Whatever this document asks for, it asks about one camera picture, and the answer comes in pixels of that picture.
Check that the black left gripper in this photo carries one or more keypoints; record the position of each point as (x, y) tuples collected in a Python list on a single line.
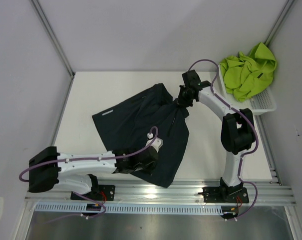
[(149, 169)]

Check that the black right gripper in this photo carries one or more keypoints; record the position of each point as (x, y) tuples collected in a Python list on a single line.
[(180, 101)]

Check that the dark navy shorts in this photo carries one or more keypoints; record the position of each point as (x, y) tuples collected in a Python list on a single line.
[(126, 125)]

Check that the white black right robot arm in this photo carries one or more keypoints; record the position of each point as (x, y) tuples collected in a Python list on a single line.
[(237, 134)]

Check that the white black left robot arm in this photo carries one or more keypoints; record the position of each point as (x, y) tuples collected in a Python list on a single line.
[(50, 169)]

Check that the lime green shorts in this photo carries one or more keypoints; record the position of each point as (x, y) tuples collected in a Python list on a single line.
[(245, 76)]

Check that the white plastic basket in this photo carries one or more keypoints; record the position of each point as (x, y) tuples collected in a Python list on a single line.
[(259, 104)]

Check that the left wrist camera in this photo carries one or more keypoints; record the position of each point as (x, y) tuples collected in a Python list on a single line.
[(154, 142)]

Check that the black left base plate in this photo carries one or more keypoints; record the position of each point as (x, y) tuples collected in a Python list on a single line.
[(101, 193)]

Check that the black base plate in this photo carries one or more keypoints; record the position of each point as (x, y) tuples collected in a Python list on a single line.
[(222, 194), (101, 193)]

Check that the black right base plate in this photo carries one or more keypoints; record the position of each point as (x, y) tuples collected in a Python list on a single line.
[(222, 194)]

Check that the white slotted cable duct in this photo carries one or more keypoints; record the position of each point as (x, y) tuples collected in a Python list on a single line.
[(123, 208)]

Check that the aluminium mounting rail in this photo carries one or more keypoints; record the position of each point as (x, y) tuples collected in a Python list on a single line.
[(187, 192)]

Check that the right aluminium frame post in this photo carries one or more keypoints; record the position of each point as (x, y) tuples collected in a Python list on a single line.
[(279, 22)]

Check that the aluminium frame post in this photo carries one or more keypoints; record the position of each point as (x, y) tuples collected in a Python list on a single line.
[(52, 36), (279, 22)]

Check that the left aluminium frame post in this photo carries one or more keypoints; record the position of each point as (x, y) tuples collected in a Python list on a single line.
[(52, 36)]

